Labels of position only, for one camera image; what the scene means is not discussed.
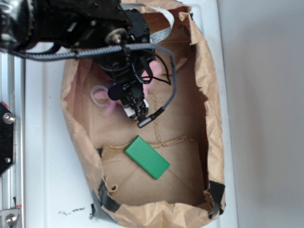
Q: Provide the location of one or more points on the pink plush bunny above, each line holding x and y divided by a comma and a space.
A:
99, 92

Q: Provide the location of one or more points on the brown paper bag tray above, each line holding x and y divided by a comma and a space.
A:
190, 194

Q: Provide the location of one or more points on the metal corner bracket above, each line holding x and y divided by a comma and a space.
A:
9, 218

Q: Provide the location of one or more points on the aluminium frame rail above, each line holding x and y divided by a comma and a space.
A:
12, 88

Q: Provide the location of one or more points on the green rectangular block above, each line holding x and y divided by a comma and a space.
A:
147, 157

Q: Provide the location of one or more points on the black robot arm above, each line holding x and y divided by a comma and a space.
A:
37, 29

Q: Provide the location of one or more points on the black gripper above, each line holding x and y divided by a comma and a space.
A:
129, 69

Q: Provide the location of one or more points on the black mounting bracket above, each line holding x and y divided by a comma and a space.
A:
7, 147

